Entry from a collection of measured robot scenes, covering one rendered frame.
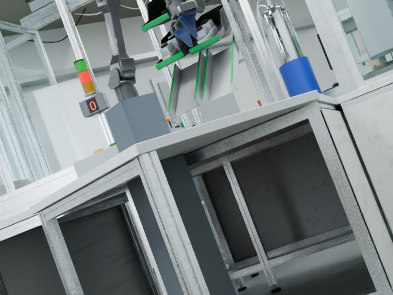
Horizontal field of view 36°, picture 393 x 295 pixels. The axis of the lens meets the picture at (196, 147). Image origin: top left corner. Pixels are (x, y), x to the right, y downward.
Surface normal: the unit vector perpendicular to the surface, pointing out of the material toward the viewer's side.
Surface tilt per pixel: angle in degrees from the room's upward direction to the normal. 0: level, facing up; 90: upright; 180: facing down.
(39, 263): 90
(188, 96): 45
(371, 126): 90
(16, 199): 90
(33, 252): 90
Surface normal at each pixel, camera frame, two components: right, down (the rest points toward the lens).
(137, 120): 0.52, -0.26
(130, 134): -0.77, 0.26
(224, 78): -0.57, -0.58
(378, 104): -0.31, 0.04
